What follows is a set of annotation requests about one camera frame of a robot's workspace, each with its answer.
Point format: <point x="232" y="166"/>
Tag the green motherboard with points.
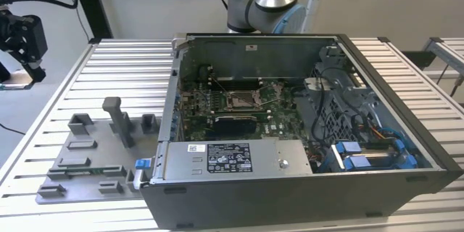
<point x="279" y="123"/>

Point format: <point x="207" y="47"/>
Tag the blue case latch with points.
<point x="142" y="163"/>

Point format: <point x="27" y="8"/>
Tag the black table bracket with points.
<point x="419" y="57"/>

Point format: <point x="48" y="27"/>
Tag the CPU socket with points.
<point x="242" y="99"/>

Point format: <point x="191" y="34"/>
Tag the black open PC case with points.
<point x="275" y="202"/>

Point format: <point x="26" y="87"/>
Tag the silver power supply unit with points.
<point x="182" y="164"/>

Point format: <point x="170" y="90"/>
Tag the grey metal drive cage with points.
<point x="335" y="107"/>

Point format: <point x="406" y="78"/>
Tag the grey parts rack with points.
<point x="98" y="188"/>

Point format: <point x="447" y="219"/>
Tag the black RAM slot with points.
<point x="239" y="81"/>
<point x="240" y="112"/>

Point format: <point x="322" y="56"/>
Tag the black frame post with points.
<point x="98" y="12"/>

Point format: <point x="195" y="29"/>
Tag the aluminium side table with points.
<point x="450" y="52"/>

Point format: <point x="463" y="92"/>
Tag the hard disk in blue carrier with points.
<point x="356" y="162"/>
<point x="350" y="147"/>

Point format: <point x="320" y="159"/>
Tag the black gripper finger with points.
<point x="35" y="73"/>

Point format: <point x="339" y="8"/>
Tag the green RAM stick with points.
<point x="92" y="171"/>

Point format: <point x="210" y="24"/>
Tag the black graphics card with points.
<point x="235" y="124"/>

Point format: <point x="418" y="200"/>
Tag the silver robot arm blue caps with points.
<point x="270" y="1"/>

